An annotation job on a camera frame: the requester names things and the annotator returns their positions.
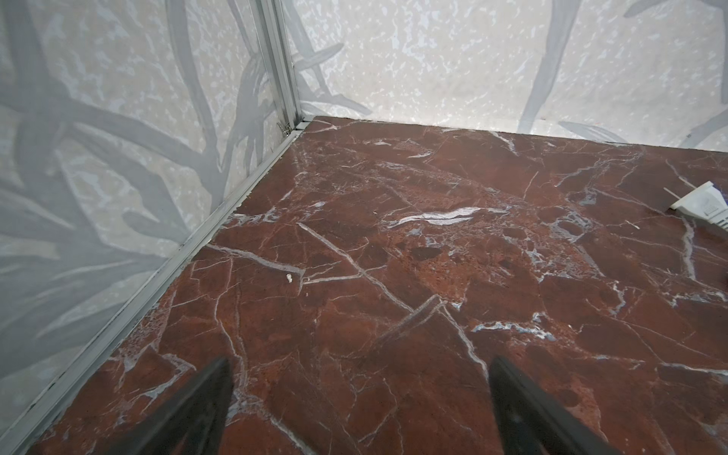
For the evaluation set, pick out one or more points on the white plug of blue strip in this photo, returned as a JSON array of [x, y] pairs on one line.
[[704, 202]]

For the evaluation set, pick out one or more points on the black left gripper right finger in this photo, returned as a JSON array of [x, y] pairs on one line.
[[531, 421]]

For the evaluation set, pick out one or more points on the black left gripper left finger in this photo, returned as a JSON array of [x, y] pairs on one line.
[[190, 422]]

